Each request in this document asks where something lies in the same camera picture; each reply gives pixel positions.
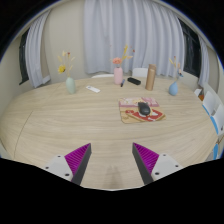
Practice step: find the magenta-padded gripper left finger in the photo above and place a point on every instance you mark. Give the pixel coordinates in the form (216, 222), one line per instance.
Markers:
(68, 166)

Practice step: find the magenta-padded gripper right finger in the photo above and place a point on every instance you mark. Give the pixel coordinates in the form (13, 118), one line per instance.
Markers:
(156, 166)

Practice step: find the black computer mouse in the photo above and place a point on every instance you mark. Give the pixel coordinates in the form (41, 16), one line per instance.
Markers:
(144, 109)

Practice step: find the cartoon print mouse pad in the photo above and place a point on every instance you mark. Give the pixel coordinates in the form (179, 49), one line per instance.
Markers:
(130, 115)

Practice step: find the blue vase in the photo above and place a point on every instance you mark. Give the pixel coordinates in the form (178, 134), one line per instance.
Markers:
(173, 89)

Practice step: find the white chairs group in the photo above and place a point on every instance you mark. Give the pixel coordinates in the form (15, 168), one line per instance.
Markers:
(213, 110)

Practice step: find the pale green vase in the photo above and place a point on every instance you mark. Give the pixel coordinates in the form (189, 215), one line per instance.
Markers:
(70, 86)

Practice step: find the white remote control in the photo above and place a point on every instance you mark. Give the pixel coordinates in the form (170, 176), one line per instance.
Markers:
(93, 89)

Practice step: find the bronze drink bottle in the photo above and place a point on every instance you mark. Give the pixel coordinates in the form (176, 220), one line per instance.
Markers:
(150, 78)

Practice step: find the black rectangular box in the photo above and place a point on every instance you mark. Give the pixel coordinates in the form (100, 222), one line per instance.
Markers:
(134, 81)

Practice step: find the blue marker pen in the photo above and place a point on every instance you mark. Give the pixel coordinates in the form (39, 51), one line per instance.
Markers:
(122, 82)

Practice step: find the beige dried flower bunch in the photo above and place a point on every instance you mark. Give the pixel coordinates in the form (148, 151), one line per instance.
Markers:
(179, 71)

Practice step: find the pink vase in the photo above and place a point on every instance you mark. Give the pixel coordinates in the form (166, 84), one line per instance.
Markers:
(118, 76)

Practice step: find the yellow dried flower bunch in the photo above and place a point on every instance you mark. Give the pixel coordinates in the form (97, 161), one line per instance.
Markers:
(61, 69)

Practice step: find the narrow white curtain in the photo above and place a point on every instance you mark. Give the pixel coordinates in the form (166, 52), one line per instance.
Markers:
(204, 63)
(36, 53)

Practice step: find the dark window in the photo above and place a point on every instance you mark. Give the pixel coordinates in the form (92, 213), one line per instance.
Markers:
(191, 46)
(23, 60)

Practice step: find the wide white curtain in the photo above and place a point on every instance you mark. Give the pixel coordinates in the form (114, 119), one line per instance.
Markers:
(140, 33)

